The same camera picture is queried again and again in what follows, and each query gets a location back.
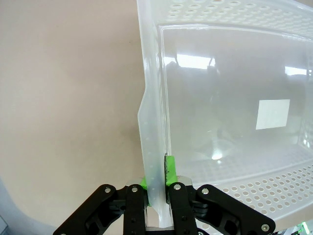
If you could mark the white perforated plastic basket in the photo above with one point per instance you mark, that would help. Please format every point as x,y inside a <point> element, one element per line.
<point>220,73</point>

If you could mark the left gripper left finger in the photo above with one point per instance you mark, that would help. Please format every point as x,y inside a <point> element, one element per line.
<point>110,210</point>

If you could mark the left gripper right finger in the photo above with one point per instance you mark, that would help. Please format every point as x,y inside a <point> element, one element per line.
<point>207,213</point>

